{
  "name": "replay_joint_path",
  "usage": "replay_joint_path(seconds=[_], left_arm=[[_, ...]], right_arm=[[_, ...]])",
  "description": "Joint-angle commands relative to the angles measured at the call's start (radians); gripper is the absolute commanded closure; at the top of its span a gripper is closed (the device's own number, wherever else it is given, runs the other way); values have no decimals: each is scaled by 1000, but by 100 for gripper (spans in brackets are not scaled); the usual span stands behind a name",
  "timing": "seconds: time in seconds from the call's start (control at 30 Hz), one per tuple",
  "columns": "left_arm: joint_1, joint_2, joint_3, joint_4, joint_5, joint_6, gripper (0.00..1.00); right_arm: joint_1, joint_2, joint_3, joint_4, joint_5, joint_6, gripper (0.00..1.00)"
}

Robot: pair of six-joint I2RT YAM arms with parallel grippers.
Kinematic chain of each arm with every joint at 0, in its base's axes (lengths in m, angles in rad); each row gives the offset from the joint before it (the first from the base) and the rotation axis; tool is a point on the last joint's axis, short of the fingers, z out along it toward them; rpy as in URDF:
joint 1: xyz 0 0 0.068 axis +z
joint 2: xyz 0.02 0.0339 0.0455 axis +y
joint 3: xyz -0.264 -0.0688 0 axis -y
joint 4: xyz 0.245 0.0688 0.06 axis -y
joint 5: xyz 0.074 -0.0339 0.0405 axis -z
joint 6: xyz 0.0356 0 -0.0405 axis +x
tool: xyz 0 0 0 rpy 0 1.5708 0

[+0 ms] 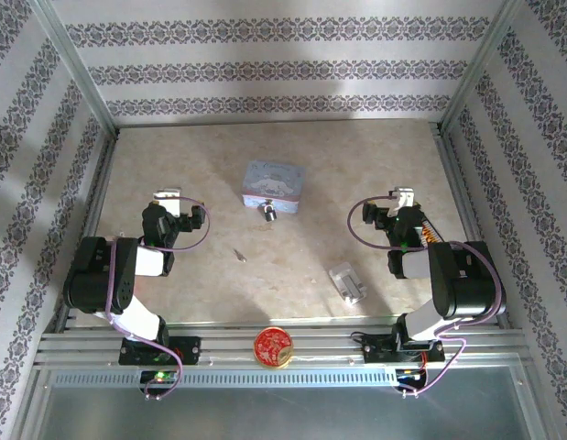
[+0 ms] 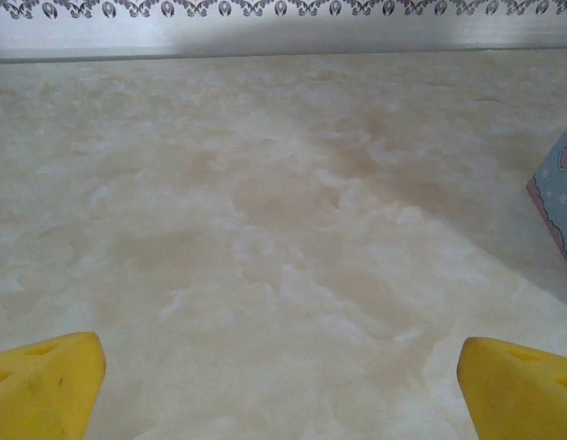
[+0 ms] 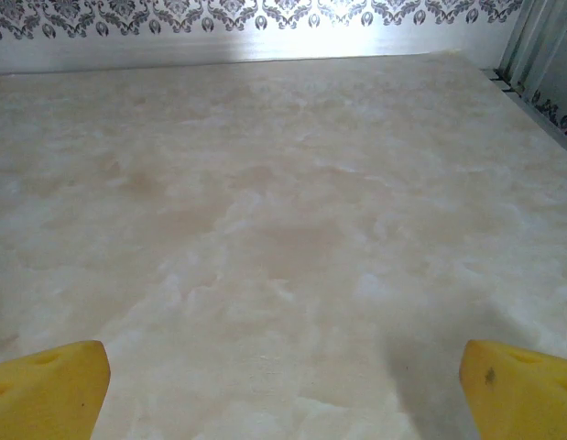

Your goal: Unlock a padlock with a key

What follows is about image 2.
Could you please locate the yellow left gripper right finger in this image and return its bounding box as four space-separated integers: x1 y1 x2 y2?
456 336 567 440

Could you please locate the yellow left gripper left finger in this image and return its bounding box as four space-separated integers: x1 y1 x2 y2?
0 331 107 440

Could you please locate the blue star-patterned box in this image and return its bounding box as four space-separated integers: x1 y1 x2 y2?
526 113 567 280

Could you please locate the aluminium back frame rail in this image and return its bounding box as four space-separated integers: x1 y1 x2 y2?
0 16 567 64

